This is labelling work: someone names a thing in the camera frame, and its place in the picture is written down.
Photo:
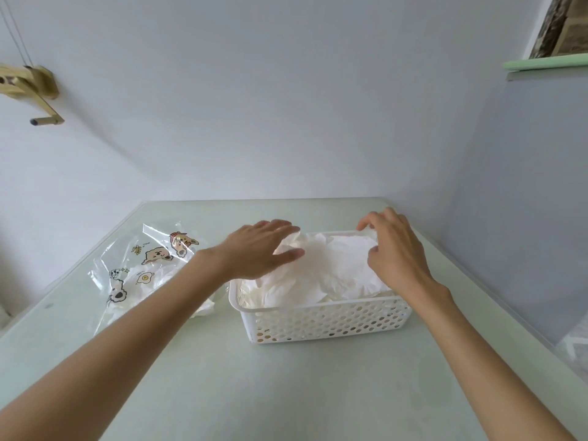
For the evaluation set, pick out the clear bear-print plastic bag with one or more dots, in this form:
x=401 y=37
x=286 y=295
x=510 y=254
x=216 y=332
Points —
x=133 y=270

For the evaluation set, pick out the pale green shelf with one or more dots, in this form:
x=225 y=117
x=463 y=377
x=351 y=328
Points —
x=546 y=63

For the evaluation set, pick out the white perforated plastic basket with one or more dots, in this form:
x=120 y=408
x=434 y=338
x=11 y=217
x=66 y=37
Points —
x=321 y=321

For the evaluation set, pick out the brass wall crank winch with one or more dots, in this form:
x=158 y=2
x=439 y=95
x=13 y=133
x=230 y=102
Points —
x=41 y=80

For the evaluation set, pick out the person's left forearm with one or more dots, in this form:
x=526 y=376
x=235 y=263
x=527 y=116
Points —
x=110 y=353

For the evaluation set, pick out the person's left hand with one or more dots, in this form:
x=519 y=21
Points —
x=257 y=252

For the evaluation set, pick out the stack of white gloves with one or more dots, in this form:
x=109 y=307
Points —
x=321 y=275

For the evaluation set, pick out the person's right forearm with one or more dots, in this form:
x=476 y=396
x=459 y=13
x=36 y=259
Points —
x=487 y=372

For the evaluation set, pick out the person's right hand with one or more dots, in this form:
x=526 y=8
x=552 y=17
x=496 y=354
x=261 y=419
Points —
x=399 y=261

